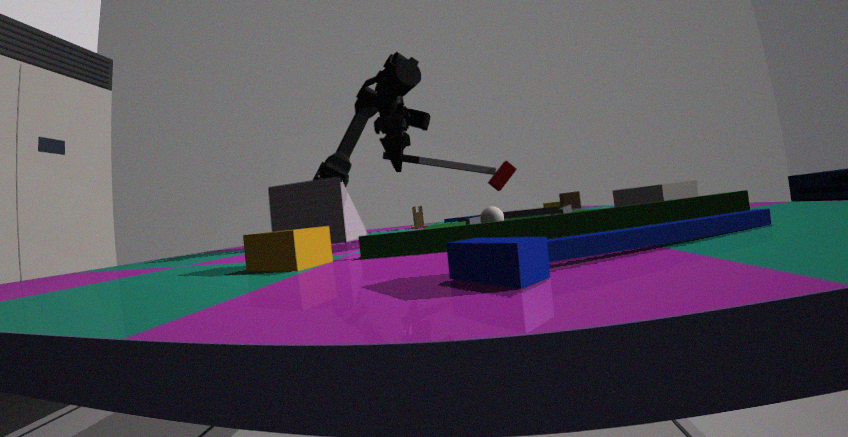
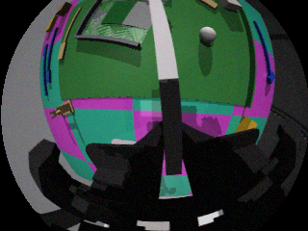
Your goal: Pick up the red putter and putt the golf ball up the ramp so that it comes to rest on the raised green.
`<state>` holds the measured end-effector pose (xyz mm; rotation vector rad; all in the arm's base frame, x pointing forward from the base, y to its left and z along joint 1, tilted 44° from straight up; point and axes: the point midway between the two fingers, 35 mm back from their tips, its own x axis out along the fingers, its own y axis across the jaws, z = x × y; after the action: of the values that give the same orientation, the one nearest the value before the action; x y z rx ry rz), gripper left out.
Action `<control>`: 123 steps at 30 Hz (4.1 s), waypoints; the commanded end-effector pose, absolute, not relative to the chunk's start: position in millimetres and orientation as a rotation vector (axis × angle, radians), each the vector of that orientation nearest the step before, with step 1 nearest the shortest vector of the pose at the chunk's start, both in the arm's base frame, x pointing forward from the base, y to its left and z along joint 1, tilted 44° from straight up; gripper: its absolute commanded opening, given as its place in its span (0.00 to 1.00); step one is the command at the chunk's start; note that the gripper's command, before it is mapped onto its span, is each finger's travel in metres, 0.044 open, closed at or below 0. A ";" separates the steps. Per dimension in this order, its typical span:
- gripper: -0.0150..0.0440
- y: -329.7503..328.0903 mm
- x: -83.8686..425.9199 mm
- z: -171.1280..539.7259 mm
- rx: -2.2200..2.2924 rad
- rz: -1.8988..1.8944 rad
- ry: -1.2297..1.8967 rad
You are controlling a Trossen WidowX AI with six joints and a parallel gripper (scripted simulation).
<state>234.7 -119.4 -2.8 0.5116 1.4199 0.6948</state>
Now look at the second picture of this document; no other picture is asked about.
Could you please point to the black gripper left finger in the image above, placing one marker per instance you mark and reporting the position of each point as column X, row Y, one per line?
column 145, row 156

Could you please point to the grey ball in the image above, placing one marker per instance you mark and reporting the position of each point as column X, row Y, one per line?
column 207, row 34

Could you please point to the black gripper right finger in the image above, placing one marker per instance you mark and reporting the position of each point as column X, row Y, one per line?
column 201, row 152

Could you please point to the dark green rectangular mat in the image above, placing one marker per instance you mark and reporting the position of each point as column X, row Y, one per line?
column 207, row 71

